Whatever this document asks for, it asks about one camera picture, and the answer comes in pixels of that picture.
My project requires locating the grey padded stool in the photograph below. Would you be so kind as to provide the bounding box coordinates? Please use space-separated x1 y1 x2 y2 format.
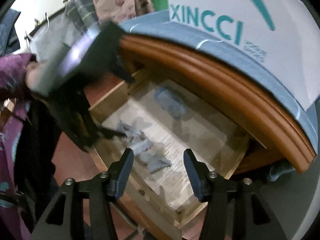
261 157 319 239

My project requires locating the white floral bedsheet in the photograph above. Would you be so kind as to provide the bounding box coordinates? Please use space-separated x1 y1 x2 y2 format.
29 13 81 62

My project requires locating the wooden drawer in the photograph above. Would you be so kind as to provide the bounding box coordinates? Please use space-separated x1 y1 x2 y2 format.
90 70 249 239

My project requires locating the folded light blue garment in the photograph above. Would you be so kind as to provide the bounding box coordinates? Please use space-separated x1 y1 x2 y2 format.
153 87 187 120

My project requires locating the person's black trouser leg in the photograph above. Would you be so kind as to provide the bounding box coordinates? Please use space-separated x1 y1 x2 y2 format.
14 98 62 220

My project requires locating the person's left hand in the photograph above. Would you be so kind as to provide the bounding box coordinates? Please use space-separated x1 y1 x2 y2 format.
25 61 40 90

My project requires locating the light blue patterned underwear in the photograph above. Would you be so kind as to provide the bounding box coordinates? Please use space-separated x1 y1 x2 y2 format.
117 120 171 173

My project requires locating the white XINCCI shoe box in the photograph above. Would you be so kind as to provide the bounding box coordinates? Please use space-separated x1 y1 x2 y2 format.
168 0 319 109

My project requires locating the floral pink pillow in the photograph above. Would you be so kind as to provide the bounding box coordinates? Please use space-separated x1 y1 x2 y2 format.
93 0 155 25

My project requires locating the blue checked cloth cover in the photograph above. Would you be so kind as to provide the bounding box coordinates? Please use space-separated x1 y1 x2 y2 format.
120 10 319 161

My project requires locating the purple floral sleeve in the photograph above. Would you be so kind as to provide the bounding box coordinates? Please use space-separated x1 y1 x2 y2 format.
1 53 36 239

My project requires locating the wooden nightstand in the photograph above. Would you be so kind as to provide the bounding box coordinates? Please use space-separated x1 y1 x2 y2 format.
119 34 316 174

